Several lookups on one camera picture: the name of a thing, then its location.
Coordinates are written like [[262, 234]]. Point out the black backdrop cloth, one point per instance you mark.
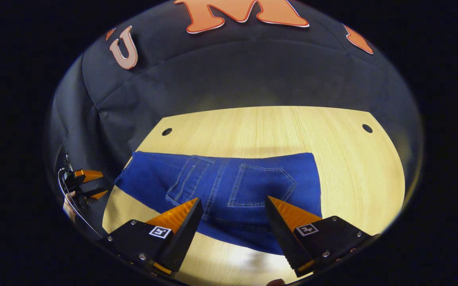
[[213, 79]]

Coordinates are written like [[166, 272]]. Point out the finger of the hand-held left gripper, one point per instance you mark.
[[90, 174], [97, 194]]

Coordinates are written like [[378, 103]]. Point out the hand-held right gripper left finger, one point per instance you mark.
[[183, 234]]

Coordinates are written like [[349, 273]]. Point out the blue denim jeans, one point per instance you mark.
[[229, 186]]

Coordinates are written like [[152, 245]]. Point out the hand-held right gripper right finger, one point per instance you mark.
[[282, 238]]

